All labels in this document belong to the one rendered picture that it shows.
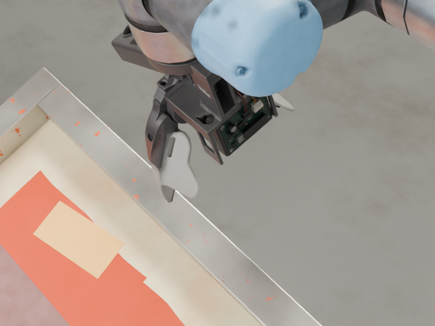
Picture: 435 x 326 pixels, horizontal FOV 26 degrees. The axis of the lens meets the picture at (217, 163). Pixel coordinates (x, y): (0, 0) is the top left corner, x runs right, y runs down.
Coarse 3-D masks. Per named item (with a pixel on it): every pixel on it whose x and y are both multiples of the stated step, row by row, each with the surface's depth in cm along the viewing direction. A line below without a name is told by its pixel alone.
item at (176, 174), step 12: (180, 132) 86; (168, 144) 87; (180, 144) 86; (168, 156) 88; (180, 156) 87; (156, 168) 88; (168, 168) 88; (180, 168) 87; (156, 180) 90; (168, 180) 89; (180, 180) 88; (192, 180) 86; (168, 192) 91; (180, 192) 88; (192, 192) 87
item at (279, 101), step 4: (276, 96) 90; (280, 96) 91; (268, 100) 94; (276, 100) 89; (280, 100) 89; (284, 100) 90; (276, 104) 89; (280, 104) 88; (284, 104) 89; (288, 104) 90; (284, 108) 88; (288, 108) 89; (292, 108) 89
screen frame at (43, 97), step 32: (32, 96) 111; (64, 96) 110; (0, 128) 110; (32, 128) 112; (64, 128) 108; (96, 128) 106; (0, 160) 112; (96, 160) 104; (128, 160) 103; (128, 192) 101; (160, 224) 98; (192, 224) 97; (192, 256) 95; (224, 256) 94; (224, 288) 94; (256, 288) 91; (256, 320) 92; (288, 320) 89
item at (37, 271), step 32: (32, 192) 109; (0, 224) 108; (32, 224) 107; (0, 256) 106; (32, 256) 105; (64, 256) 103; (0, 288) 104; (32, 288) 103; (64, 288) 102; (96, 288) 100; (128, 288) 99; (0, 320) 102; (32, 320) 101; (64, 320) 100; (96, 320) 99
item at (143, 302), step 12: (144, 288) 99; (132, 300) 98; (144, 300) 98; (156, 300) 98; (120, 312) 98; (132, 312) 98; (144, 312) 97; (156, 312) 97; (168, 312) 97; (108, 324) 98; (120, 324) 98; (132, 324) 97; (144, 324) 97; (156, 324) 96; (168, 324) 96; (180, 324) 96
